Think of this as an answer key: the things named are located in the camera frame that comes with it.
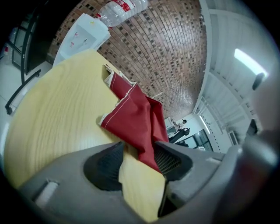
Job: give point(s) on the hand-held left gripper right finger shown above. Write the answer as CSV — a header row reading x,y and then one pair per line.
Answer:
x,y
201,181

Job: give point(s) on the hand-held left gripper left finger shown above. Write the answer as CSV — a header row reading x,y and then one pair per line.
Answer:
x,y
76,197

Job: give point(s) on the red cloth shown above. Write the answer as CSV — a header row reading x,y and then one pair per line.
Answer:
x,y
140,122

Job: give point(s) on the black office chair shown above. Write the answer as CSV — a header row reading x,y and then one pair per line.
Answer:
x,y
178,136

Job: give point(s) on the long ceiling light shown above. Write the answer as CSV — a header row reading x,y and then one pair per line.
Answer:
x,y
250,62

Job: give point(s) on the whiteboard on black rolling stand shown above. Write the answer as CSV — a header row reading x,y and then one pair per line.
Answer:
x,y
24,70

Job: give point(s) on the white water dispenser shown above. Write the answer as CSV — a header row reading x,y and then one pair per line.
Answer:
x,y
81,37

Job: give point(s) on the black glass door cabinet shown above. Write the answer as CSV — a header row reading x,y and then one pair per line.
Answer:
x,y
37,39

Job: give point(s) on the large clear water jug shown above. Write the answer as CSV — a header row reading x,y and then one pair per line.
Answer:
x,y
122,11

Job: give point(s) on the light wooden pedestal table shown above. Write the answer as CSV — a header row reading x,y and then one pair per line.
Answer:
x,y
59,105

